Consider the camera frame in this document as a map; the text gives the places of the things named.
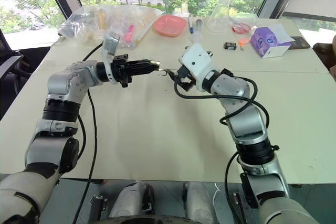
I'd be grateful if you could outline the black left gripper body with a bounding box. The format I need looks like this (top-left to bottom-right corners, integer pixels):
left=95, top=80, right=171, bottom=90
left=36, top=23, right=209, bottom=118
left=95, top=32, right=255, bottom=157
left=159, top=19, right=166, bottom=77
left=110, top=54, right=133, bottom=88

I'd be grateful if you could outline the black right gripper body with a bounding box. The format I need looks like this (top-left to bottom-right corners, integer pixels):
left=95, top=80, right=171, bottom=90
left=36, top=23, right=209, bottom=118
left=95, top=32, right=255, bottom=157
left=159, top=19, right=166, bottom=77
left=176, top=65, right=196, bottom=86

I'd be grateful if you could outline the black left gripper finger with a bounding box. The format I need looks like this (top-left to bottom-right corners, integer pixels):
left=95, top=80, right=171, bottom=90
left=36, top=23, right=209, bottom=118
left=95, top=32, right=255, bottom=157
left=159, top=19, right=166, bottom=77
left=131, top=66, right=156, bottom=76
left=129, top=59, right=154, bottom=69

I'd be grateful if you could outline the pink item in bag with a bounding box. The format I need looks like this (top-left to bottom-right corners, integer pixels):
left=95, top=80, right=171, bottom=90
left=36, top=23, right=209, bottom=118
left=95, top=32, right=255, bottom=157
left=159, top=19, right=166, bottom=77
left=124, top=24, right=136, bottom=42

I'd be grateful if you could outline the pink plastic bowl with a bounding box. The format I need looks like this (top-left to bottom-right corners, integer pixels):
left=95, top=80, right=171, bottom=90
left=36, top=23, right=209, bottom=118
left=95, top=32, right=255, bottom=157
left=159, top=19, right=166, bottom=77
left=153, top=15, right=187, bottom=37

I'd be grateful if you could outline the white plastic tube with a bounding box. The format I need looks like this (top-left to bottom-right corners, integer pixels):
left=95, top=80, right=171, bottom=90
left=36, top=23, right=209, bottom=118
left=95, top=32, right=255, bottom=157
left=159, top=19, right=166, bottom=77
left=193, top=18, right=204, bottom=42

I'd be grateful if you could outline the yellow tube in bag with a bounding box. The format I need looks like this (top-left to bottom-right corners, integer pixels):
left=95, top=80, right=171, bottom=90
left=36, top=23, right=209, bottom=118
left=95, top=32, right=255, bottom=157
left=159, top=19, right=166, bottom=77
left=97, top=8, right=107, bottom=29

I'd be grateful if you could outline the clear plastic bag pile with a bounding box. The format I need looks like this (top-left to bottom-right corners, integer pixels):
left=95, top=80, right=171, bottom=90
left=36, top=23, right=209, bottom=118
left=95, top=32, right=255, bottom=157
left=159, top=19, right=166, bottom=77
left=57, top=5, right=163, bottom=49

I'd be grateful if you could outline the small orange item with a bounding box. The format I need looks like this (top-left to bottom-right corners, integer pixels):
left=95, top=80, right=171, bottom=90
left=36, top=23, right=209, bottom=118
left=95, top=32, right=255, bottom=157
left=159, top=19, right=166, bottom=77
left=238, top=37, right=250, bottom=51

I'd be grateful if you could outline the clear glass conical flask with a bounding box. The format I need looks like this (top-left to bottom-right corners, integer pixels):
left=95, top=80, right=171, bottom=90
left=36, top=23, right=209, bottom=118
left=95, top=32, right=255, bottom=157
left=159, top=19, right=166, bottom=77
left=204, top=0, right=238, bottom=35

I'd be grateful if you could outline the purple tissue box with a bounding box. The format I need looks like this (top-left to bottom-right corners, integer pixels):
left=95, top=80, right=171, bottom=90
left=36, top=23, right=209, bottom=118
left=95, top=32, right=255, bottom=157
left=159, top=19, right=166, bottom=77
left=249, top=24, right=296, bottom=59

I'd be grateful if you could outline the black office chair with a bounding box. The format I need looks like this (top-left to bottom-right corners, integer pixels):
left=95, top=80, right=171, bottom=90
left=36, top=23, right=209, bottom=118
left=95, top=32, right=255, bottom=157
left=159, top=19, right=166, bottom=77
left=0, top=28, right=52, bottom=120

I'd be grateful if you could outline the silver rounded robot leg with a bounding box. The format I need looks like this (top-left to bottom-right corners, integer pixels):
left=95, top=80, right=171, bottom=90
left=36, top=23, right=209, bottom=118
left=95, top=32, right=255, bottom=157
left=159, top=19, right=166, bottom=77
left=182, top=181, right=219, bottom=224
left=108, top=180, right=155, bottom=220

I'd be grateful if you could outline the black smartphone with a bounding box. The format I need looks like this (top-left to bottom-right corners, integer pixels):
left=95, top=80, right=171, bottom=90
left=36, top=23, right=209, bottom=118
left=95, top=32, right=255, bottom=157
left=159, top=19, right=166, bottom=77
left=288, top=36, right=311, bottom=50

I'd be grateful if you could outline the brown object at edge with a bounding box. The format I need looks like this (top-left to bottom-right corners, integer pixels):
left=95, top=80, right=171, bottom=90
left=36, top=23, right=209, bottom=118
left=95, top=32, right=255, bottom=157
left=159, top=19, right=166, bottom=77
left=312, top=34, right=336, bottom=81

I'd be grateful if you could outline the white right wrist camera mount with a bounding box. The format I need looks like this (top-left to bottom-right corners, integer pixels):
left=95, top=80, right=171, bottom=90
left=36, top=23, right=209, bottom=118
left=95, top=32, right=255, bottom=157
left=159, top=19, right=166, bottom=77
left=178, top=43, right=218, bottom=92

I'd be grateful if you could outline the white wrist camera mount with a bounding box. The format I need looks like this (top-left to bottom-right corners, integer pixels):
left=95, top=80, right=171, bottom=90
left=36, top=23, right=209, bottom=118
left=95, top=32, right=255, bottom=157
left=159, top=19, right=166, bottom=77
left=178, top=43, right=218, bottom=92
left=101, top=31, right=121, bottom=84

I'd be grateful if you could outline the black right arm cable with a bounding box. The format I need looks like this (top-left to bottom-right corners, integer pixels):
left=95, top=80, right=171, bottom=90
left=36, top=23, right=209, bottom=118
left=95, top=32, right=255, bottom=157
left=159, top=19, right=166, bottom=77
left=173, top=76, right=270, bottom=224

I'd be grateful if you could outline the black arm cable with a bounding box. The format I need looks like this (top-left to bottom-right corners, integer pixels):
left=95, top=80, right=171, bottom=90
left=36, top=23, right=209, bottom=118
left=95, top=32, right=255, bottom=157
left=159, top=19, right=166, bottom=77
left=173, top=76, right=270, bottom=224
left=72, top=42, right=106, bottom=224

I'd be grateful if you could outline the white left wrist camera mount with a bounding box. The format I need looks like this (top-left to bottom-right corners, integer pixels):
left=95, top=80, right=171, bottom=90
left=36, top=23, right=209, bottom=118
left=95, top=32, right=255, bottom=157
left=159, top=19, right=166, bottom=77
left=101, top=31, right=121, bottom=84

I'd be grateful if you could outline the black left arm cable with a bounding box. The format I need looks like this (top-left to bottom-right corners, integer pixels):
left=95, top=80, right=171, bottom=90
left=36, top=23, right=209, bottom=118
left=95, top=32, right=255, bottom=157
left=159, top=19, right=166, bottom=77
left=72, top=42, right=106, bottom=224

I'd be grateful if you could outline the red ring-shaped item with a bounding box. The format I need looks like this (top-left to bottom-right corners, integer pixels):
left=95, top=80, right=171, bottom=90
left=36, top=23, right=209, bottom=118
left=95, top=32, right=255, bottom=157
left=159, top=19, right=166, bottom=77
left=231, top=22, right=253, bottom=35

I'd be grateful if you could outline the thin white cord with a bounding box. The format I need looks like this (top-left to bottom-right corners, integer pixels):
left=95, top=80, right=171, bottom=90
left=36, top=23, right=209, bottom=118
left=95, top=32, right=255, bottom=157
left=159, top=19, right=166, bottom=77
left=212, top=182, right=222, bottom=209

